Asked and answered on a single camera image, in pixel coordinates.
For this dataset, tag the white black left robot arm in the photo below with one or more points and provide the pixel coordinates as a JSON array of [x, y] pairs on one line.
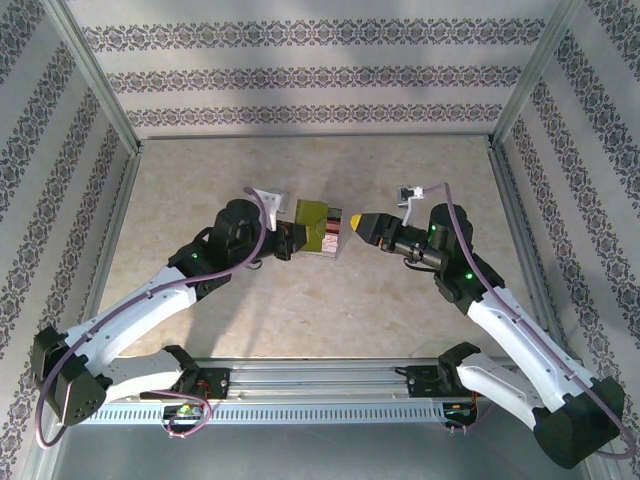
[[130, 325]]

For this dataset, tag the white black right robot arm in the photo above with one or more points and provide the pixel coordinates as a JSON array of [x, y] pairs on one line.
[[520, 345]]

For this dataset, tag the clear acrylic card stand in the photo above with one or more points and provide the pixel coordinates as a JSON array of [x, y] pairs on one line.
[[341, 240]]

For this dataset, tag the pink white patterned card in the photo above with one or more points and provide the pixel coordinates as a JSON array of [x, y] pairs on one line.
[[331, 245]]

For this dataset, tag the plain red card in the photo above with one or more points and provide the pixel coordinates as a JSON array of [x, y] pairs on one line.
[[335, 225]]

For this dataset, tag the grey metal sheet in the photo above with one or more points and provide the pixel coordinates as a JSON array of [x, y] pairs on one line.
[[320, 455]]

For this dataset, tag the aluminium frame rail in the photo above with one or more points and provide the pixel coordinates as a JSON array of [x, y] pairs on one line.
[[522, 225], [113, 225], [315, 136]]

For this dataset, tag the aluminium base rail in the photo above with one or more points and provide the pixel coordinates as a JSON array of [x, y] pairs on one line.
[[320, 380]]

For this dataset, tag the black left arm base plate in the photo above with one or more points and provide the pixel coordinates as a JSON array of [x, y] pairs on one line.
[[218, 384]]

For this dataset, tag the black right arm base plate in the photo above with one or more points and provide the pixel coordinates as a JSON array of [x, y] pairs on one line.
[[422, 384]]

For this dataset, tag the aluminium frame post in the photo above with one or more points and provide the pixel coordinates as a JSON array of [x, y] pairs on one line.
[[533, 75], [104, 85]]

